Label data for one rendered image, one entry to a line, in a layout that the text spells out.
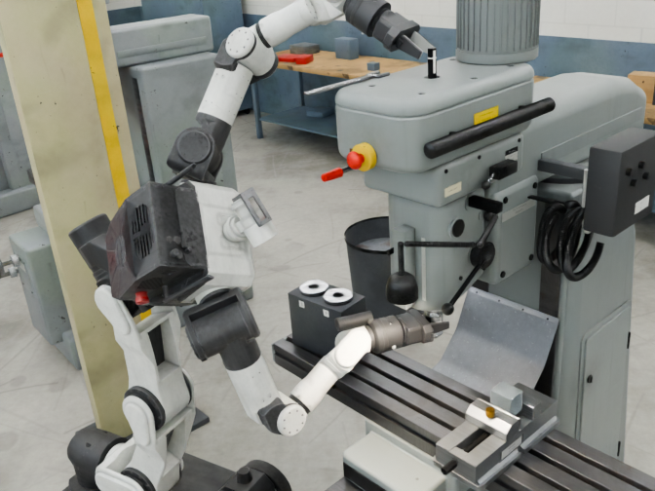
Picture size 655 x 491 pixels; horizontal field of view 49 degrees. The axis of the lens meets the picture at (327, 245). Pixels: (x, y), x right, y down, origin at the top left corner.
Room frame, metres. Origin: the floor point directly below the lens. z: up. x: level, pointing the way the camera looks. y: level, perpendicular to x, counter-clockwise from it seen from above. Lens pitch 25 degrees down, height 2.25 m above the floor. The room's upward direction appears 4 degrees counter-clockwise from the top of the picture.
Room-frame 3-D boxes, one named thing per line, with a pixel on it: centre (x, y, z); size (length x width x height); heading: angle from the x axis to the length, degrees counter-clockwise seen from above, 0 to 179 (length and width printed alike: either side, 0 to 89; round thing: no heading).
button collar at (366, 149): (1.51, -0.09, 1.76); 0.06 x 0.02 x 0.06; 41
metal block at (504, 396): (1.48, -0.42, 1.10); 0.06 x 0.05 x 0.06; 40
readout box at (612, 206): (1.60, -0.71, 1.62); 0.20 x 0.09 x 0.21; 131
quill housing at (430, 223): (1.66, -0.27, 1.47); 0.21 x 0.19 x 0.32; 41
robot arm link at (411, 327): (1.63, -0.18, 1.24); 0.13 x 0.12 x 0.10; 18
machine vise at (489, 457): (1.46, -0.40, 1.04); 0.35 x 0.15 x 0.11; 130
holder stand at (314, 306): (1.98, 0.02, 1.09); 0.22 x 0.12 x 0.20; 48
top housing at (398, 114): (1.67, -0.28, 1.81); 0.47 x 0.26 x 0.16; 131
